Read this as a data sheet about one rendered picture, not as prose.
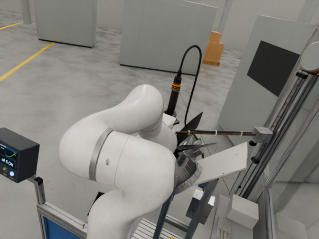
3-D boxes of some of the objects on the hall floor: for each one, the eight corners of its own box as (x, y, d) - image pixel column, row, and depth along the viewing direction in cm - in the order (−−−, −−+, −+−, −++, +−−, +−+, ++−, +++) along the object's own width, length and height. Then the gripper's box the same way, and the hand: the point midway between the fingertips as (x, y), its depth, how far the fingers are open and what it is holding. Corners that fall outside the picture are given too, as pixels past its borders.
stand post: (155, 251, 192) (177, 182, 146) (151, 260, 184) (173, 190, 139) (151, 248, 193) (171, 179, 147) (146, 257, 185) (167, 188, 140)
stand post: (178, 263, 186) (220, 170, 129) (175, 273, 179) (218, 179, 121) (173, 261, 187) (213, 167, 130) (170, 271, 180) (211, 177, 122)
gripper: (176, 127, 87) (188, 111, 103) (142, 114, 91) (157, 100, 107) (173, 141, 91) (184, 124, 106) (139, 128, 95) (155, 113, 110)
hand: (170, 113), depth 105 cm, fingers closed on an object, 4 cm apart
